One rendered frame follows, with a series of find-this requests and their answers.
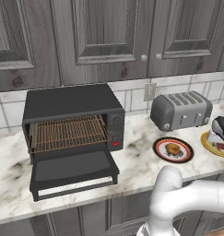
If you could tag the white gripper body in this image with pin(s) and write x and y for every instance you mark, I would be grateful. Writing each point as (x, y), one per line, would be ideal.
(213, 135)

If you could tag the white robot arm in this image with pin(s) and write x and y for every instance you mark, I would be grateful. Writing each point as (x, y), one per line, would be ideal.
(174, 199)

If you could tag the red steak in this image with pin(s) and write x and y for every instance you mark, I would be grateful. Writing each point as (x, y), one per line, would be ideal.
(222, 147)

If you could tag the grey four-slot toaster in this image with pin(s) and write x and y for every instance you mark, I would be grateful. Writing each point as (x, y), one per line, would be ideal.
(181, 111)

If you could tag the brown bread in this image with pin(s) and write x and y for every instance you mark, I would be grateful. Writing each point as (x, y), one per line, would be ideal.
(173, 149)

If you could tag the black toaster oven knob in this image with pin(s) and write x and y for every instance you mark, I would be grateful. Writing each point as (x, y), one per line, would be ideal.
(115, 119)

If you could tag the grey wooden cupboard door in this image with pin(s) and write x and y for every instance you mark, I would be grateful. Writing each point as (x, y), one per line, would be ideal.
(21, 40)
(104, 37)
(190, 33)

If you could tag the black toaster oven door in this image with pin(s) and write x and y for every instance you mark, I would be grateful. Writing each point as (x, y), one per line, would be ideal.
(73, 167)

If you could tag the black toaster oven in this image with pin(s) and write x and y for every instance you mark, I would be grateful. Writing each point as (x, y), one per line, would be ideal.
(70, 101)

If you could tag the yellow round plate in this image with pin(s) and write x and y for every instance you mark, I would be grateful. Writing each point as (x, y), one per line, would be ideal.
(208, 147)

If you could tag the black-rimmed round plate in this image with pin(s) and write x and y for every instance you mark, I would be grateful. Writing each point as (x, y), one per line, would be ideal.
(159, 151)

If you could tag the round silver cupboard knob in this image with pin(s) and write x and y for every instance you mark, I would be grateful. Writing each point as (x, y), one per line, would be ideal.
(158, 56)
(143, 57)

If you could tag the grey wall socket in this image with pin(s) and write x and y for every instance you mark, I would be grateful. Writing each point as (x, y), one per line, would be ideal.
(150, 91)

